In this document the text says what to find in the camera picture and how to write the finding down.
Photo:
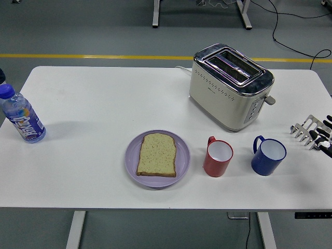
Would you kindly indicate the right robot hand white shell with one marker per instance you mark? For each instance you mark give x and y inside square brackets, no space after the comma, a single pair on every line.
[324,135]

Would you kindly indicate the blue enamel cup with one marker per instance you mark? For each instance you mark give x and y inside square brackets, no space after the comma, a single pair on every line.
[264,166]

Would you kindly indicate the black desk control panel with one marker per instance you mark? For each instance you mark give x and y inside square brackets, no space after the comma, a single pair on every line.
[311,215]

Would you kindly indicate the red enamel cup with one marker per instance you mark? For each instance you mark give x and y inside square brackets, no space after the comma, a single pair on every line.
[215,168]

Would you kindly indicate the slice of bread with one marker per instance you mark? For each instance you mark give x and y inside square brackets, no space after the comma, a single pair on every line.
[157,155]

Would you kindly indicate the metal toast rack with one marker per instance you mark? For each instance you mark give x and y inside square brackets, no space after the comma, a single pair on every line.
[307,124]

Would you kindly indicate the cream and chrome toaster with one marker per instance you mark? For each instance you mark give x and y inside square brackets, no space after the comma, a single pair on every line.
[220,103]

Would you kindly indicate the white table leg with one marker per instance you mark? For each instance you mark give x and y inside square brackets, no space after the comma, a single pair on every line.
[267,233]
[75,230]

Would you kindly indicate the grey background table leg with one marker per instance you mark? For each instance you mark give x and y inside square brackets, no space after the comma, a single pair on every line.
[155,15]
[245,15]

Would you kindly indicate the purple round plate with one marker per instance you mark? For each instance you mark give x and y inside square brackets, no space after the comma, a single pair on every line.
[132,160]

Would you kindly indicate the plastic bottle with purple cap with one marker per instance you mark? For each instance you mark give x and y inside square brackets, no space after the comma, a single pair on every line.
[23,119]

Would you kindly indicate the person's leg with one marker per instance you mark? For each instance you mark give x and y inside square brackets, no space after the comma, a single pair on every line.
[2,76]

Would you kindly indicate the grey bracket under table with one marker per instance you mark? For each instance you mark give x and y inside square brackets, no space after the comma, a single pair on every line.
[237,215]

